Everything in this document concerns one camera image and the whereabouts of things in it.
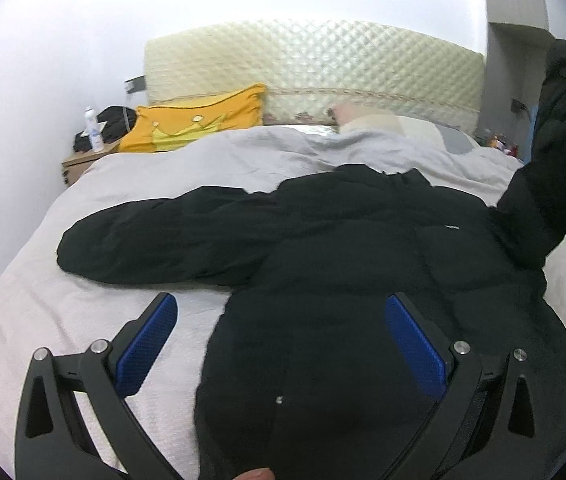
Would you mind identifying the black bag on nightstand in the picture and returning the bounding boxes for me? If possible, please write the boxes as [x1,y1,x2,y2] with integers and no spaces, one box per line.
[72,106,136,153]

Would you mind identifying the cardboard box nightstand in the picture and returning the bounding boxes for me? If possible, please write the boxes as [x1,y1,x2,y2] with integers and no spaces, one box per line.
[62,141,120,188]

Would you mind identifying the light grey duvet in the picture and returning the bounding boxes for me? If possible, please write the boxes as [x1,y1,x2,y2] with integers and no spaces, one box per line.
[0,127,566,479]

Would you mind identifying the wall power socket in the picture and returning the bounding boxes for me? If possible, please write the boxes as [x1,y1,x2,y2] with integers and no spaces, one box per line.
[124,75,146,94]

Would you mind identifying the cream quilted headboard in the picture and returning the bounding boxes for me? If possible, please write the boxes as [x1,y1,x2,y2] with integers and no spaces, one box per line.
[144,22,485,133]

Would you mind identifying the white spray bottle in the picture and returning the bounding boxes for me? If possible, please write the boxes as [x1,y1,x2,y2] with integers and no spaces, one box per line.
[84,107,105,153]

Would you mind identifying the yellow crown pillow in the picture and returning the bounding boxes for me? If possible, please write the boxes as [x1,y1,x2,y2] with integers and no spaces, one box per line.
[118,84,267,153]

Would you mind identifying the small bottles on desk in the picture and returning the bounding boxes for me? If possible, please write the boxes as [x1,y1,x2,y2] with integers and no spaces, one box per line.
[483,129,518,157]

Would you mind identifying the grey wall cabinet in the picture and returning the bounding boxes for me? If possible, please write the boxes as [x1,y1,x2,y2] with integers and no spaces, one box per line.
[476,0,566,159]

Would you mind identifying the beige grey pillow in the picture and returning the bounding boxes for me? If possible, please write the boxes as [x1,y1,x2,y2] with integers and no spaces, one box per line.
[329,103,480,155]

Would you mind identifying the black puffer jacket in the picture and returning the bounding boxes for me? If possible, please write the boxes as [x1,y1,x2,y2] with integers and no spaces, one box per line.
[56,38,566,480]

